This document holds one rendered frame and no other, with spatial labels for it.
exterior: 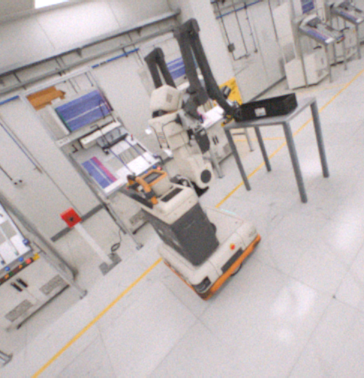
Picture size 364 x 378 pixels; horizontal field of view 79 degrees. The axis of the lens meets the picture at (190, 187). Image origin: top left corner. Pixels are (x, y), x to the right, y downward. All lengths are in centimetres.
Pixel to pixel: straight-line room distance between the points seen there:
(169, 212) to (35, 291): 195
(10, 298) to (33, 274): 27
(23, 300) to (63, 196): 188
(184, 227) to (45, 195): 319
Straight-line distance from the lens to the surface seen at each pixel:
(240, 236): 171
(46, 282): 290
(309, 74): 601
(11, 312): 303
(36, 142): 422
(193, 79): 143
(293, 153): 197
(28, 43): 449
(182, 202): 133
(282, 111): 199
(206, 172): 161
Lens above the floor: 139
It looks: 25 degrees down
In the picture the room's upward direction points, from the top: 27 degrees counter-clockwise
